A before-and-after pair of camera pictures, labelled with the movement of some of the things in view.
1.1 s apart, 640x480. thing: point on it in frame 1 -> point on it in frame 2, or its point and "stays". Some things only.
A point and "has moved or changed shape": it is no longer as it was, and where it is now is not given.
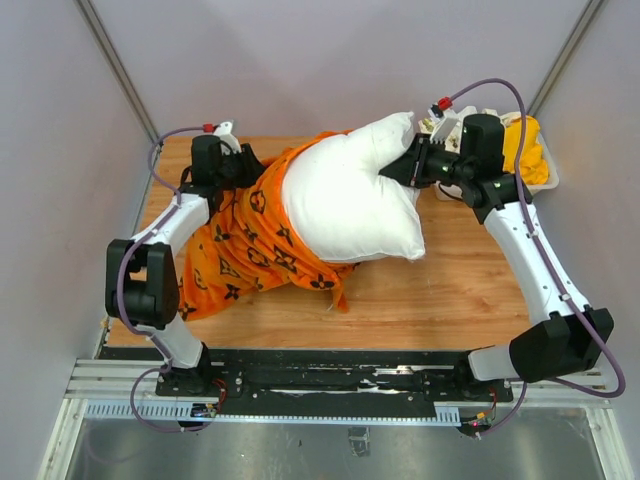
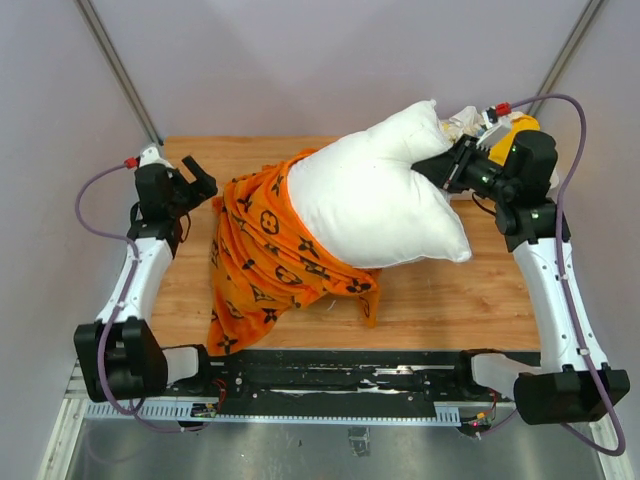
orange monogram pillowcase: x=247 y=247 has moved or changed shape
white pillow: x=340 y=205 has moved or changed shape
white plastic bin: x=443 y=193 -> x=553 y=184
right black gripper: x=410 y=168 -> x=443 y=168
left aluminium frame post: x=121 y=76 stays
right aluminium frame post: x=588 y=15 stays
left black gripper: x=252 y=168 -> x=204 y=185
